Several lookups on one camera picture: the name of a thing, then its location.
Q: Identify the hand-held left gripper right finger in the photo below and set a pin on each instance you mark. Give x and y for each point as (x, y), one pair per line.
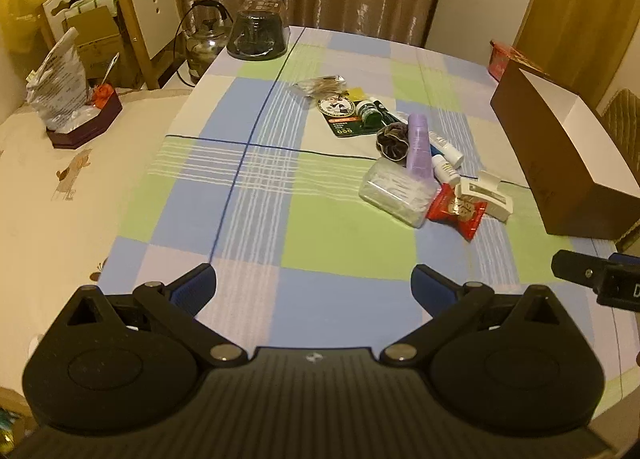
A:
(432, 287)

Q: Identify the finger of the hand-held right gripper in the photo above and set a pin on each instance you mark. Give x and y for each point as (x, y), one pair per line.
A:
(625, 259)
(577, 267)

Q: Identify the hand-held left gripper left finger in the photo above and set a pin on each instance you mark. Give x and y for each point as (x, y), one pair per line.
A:
(194, 285)

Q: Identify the white hair claw clip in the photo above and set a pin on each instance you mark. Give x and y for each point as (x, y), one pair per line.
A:
(492, 201)

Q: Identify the brown cardboard box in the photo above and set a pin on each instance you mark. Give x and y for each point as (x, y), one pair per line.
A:
(550, 159)

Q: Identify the white tube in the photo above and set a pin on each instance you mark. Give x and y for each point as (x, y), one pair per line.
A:
(447, 146)

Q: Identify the purple bottle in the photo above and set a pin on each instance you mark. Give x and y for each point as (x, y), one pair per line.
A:
(419, 144)

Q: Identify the dark hair scrunchie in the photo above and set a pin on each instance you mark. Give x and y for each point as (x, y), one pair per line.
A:
(392, 141)

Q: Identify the green blister card with jar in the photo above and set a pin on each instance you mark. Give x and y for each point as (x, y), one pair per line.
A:
(345, 126)

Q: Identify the dark green tube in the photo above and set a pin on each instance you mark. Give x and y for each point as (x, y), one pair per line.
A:
(382, 109)

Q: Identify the clear bag of brown bits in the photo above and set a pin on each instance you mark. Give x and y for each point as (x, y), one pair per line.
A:
(320, 85)

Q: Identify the checked cloth covered desktop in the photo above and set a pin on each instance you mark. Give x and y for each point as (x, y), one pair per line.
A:
(300, 219)

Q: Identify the red snack packet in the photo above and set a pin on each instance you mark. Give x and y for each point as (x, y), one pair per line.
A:
(457, 213)

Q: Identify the clear plastic swab box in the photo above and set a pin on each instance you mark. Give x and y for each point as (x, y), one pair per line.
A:
(395, 189)

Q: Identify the small white bottle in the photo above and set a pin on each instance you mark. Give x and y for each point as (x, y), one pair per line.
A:
(445, 170)

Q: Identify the quilted beige chair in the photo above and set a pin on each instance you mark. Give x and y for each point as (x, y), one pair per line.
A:
(622, 119)

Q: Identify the cream printed tablecloth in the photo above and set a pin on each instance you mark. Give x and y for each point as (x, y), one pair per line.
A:
(60, 219)

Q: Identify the maroon box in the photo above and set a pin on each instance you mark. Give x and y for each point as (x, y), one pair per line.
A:
(85, 126)

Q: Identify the red food packet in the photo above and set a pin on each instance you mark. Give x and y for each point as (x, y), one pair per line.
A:
(500, 61)

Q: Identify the silver plastic bag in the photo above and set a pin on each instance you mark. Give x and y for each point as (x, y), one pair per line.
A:
(60, 84)

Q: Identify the wooden door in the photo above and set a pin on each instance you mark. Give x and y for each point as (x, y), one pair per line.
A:
(575, 4)

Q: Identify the plain cardboard box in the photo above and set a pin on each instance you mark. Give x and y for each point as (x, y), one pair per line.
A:
(95, 44)

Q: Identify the dark plastic container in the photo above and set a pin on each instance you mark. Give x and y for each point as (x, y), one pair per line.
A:
(257, 31)

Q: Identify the white and wood chair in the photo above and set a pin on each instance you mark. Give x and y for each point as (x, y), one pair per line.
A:
(152, 9)
(62, 1)

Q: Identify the yellow plastic bag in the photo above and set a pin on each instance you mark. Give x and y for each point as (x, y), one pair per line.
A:
(25, 4)

